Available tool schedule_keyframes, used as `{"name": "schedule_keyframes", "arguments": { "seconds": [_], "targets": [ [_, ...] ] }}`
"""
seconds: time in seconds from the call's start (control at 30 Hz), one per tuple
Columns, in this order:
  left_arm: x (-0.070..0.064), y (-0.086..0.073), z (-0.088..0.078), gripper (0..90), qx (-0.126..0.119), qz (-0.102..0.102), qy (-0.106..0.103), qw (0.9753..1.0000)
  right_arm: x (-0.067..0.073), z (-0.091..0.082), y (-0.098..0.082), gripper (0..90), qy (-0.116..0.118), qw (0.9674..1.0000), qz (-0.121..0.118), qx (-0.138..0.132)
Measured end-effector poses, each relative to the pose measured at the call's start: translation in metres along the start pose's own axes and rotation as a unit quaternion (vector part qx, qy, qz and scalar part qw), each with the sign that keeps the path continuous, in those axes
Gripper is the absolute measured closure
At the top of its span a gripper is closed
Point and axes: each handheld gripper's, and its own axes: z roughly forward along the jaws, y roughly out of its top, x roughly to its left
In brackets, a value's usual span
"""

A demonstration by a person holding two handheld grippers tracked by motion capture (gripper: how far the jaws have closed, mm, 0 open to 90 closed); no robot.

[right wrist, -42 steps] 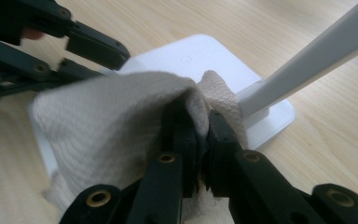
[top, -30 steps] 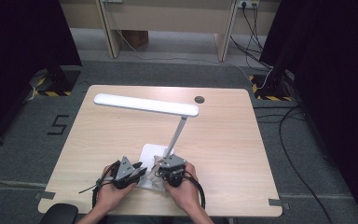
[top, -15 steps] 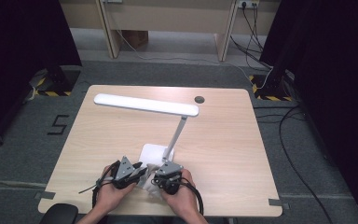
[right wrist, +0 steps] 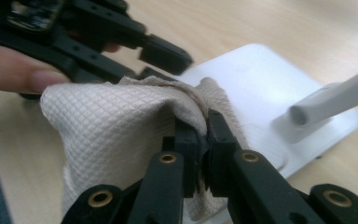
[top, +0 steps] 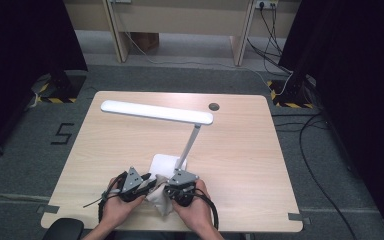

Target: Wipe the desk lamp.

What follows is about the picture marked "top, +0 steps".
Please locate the white desk lamp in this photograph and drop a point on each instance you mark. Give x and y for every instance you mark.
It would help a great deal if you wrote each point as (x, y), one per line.
(156, 111)

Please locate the black chair seat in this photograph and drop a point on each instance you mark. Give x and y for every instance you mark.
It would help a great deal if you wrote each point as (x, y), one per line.
(63, 230)

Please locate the beige cloth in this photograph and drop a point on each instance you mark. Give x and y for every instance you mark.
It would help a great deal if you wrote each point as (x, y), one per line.
(160, 201)

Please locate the black curtain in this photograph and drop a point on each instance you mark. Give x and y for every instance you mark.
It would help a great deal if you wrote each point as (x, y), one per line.
(16, 50)
(356, 66)

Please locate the beige wooden desk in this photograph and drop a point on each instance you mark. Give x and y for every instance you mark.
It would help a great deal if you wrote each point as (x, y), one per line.
(180, 18)

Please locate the person's right hand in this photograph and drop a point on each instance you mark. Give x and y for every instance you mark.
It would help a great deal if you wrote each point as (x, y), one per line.
(196, 215)

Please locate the white wall socket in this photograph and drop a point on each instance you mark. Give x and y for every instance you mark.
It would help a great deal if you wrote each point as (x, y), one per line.
(266, 3)

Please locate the grey tape piece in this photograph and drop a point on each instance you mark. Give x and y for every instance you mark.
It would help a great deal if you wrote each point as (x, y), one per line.
(299, 218)
(48, 209)

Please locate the striped yellow black stand base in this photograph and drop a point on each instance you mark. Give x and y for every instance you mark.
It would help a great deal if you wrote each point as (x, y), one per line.
(291, 101)
(58, 96)

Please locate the person's left hand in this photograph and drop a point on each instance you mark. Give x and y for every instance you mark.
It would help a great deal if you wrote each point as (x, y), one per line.
(118, 211)

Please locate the brown cardboard box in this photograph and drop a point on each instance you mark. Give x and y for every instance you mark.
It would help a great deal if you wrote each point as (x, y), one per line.
(145, 40)

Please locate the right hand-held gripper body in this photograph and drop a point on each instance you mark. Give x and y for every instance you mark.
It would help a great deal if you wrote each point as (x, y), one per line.
(181, 178)

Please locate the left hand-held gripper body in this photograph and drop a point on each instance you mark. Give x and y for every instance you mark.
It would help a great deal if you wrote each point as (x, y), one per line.
(131, 181)

